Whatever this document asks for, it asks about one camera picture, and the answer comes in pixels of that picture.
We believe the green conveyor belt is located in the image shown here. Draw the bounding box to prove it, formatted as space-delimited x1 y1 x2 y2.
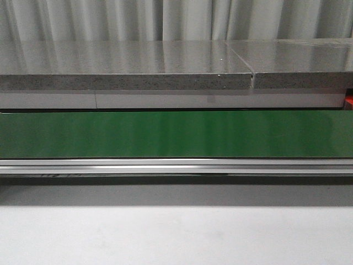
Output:
1 110 352 158

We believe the grey stone slab left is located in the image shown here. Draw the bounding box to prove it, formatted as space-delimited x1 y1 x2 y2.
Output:
1 41 252 91

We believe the grey stone slab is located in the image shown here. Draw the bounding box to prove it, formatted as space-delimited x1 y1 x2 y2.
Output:
226 38 352 91
1 41 252 91

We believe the grey stone slab right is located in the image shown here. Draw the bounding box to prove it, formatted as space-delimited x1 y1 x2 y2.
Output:
226 38 352 91

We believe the white panel behind conveyor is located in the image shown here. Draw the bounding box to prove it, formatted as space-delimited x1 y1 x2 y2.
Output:
1 93 345 109

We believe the red object at right edge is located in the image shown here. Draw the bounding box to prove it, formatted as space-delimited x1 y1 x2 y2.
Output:
343 95 353 110

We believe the grey pleated curtain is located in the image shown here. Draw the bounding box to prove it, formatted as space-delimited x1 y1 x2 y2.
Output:
1 0 352 41

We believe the aluminium conveyor side rail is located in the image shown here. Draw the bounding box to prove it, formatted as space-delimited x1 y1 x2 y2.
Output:
1 158 352 177

